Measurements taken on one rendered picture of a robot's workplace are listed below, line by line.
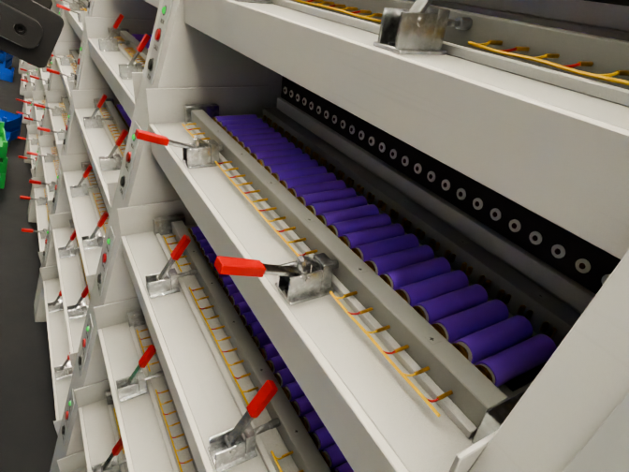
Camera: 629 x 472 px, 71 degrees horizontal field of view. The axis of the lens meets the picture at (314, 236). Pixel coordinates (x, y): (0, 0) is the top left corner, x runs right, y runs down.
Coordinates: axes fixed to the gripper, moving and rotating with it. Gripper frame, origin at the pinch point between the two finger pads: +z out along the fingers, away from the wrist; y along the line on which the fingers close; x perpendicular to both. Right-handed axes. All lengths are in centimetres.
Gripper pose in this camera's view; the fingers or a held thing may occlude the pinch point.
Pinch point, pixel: (33, 22)
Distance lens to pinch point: 36.2
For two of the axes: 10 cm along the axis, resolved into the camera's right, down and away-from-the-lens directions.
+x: 5.2, -8.2, -2.2
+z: 6.9, 2.7, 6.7
